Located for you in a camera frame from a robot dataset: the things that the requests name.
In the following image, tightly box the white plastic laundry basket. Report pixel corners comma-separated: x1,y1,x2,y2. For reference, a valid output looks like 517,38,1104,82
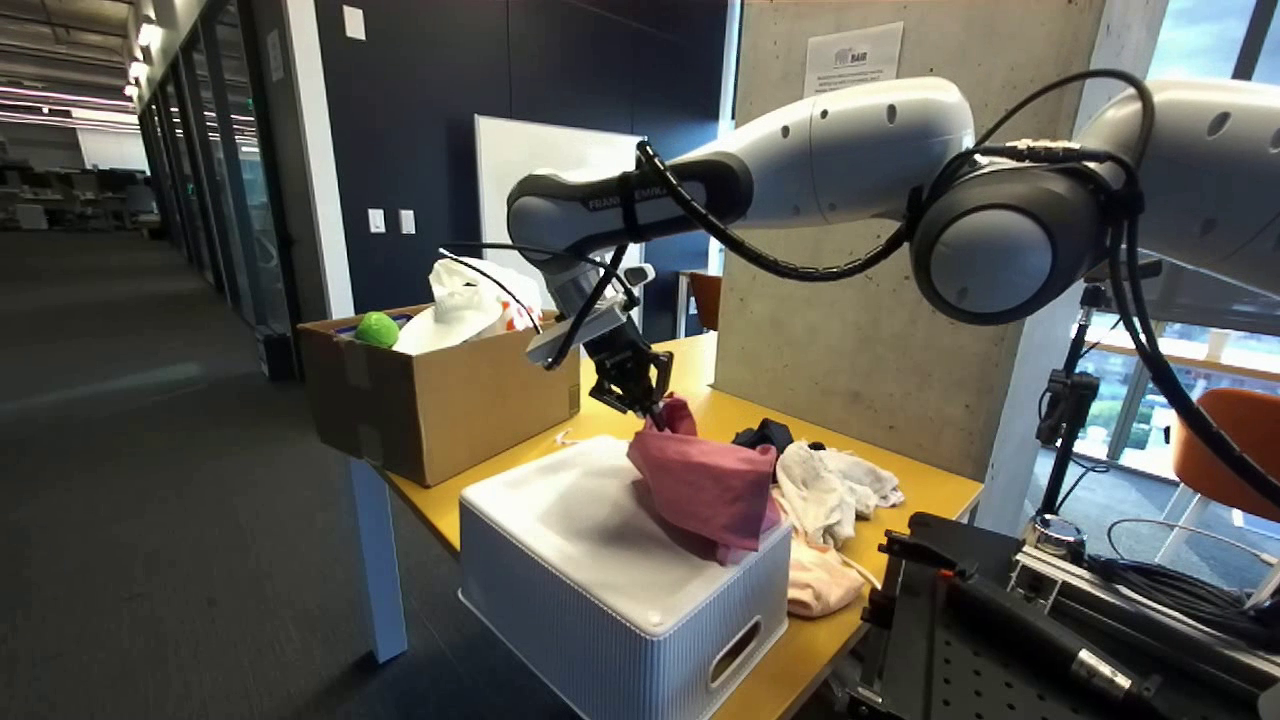
457,436,796,720

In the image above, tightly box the black metal rod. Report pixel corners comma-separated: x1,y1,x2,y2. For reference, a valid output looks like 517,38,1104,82
877,531,1167,720

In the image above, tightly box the pink shirt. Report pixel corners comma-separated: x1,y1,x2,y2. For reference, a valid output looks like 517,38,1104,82
623,393,785,569

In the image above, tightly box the green ball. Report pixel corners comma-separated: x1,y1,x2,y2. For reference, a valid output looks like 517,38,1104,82
348,307,403,356

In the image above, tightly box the orange chair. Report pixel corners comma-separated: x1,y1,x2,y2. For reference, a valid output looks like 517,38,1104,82
1171,385,1280,520

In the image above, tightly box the white plastic bag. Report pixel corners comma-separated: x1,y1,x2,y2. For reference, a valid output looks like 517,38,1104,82
390,253,548,361

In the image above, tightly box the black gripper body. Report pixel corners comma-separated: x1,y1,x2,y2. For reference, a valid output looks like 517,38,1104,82
566,295,658,393

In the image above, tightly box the brown cardboard box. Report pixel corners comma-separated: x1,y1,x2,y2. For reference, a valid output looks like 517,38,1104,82
293,303,582,492

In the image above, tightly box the peach garment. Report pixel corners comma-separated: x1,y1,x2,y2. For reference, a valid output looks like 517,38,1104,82
779,531,879,625

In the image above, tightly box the navy dark garment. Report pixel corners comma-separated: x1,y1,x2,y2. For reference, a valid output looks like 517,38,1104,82
729,415,798,461

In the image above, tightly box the white table leg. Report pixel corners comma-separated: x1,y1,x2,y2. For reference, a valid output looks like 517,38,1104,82
344,453,414,668

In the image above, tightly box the black camera tripod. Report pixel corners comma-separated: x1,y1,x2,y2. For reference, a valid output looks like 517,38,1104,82
1033,286,1111,538

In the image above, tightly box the white paper wall poster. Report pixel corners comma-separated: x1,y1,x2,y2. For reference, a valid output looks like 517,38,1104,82
798,16,908,99

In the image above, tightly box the white knit garment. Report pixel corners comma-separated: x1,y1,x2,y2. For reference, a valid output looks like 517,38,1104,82
770,436,913,553

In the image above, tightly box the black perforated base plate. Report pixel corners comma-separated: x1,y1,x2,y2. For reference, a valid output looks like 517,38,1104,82
833,511,1280,720

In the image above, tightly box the white whiteboard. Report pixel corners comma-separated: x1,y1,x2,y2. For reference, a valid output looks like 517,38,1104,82
470,114,650,258

